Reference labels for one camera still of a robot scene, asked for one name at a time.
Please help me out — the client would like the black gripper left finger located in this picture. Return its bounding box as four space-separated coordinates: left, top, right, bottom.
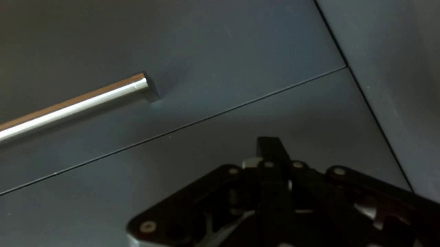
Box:
125 135 277 247

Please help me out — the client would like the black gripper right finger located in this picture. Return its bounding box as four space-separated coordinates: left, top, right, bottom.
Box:
274 135 440 247

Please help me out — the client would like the shallow dark grey drawer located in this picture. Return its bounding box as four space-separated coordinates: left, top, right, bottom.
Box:
0 67 413 247

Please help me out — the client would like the dark grey side panel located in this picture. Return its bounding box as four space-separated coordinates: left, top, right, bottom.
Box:
315 0 440 203

